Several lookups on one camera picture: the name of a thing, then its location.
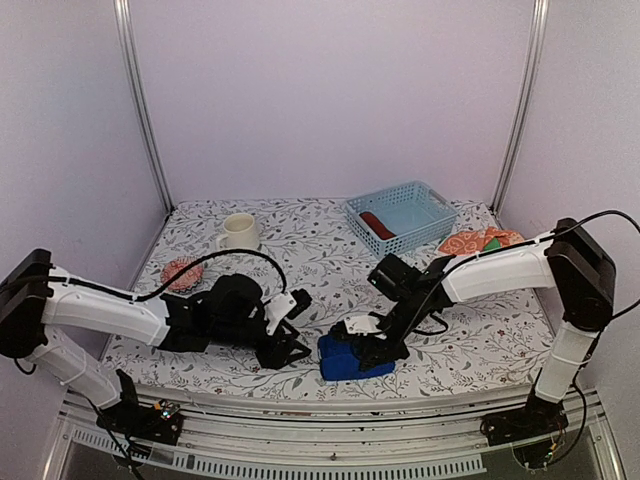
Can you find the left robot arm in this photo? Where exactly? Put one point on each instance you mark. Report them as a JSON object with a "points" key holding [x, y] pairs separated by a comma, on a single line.
{"points": [[38, 299]]}

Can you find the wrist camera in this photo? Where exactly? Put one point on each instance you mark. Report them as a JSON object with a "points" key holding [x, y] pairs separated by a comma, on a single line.
{"points": [[360, 325], [287, 305]]}

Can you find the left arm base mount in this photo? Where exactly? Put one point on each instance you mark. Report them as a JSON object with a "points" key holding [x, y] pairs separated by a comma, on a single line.
{"points": [[160, 423]]}

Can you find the right aluminium frame post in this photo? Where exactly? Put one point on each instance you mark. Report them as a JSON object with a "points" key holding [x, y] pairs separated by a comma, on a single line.
{"points": [[533, 56]]}

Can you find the cream ceramic mug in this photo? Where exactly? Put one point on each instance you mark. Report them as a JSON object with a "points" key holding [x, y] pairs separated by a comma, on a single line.
{"points": [[239, 231]]}

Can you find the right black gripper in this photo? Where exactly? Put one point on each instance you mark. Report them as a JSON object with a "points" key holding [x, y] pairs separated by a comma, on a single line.
{"points": [[377, 347]]}

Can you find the floral table mat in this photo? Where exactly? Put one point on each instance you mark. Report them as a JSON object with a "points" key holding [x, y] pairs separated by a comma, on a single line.
{"points": [[492, 342]]}

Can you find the orange patterned towel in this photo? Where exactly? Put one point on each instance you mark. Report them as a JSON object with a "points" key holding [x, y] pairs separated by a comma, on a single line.
{"points": [[471, 242]]}

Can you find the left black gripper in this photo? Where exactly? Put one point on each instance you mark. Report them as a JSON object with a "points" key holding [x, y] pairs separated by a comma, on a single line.
{"points": [[284, 345]]}

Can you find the green towel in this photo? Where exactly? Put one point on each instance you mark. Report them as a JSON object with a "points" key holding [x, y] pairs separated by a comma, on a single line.
{"points": [[493, 244]]}

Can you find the brown towel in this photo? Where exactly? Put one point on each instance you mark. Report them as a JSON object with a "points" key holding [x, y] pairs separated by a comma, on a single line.
{"points": [[373, 222]]}

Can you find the front aluminium rail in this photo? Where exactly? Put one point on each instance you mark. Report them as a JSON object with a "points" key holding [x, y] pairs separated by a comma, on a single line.
{"points": [[230, 437]]}

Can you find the aluminium frame post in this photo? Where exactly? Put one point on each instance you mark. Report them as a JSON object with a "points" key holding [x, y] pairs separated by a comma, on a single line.
{"points": [[125, 31], [533, 56]]}

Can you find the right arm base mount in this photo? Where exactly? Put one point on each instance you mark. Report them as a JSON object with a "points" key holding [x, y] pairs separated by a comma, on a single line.
{"points": [[536, 417]]}

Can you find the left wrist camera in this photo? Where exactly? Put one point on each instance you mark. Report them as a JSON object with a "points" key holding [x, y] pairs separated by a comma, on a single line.
{"points": [[287, 305]]}

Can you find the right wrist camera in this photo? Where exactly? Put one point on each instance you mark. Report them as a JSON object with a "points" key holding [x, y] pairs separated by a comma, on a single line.
{"points": [[360, 325]]}

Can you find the left aluminium frame post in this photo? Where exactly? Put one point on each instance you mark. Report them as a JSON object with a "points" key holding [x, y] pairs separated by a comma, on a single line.
{"points": [[125, 31]]}

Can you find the blue towel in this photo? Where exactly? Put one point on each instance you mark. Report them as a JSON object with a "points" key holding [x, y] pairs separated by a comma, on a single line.
{"points": [[338, 363]]}

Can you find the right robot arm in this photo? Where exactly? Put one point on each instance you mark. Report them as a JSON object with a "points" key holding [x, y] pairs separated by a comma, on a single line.
{"points": [[566, 259]]}

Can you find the light blue plastic basket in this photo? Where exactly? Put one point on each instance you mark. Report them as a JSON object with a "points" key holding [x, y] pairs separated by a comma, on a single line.
{"points": [[413, 212]]}

